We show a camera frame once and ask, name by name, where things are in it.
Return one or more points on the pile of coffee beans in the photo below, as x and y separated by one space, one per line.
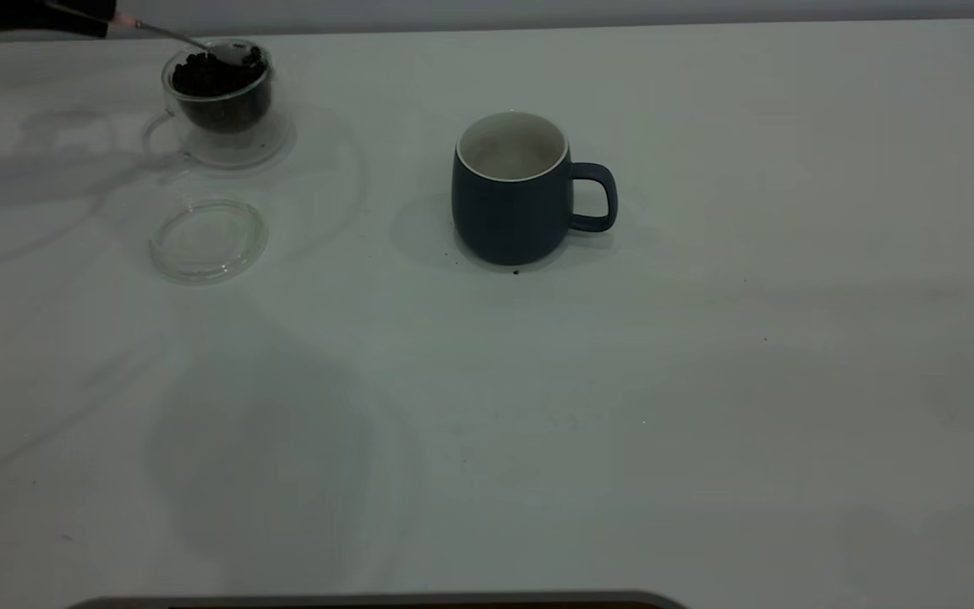
216 89

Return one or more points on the dark blue-grey ceramic mug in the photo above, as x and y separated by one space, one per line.
508 220

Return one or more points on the clear round glass lid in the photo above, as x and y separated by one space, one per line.
208 245

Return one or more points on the clear double-wall glass cup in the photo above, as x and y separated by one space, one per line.
238 148

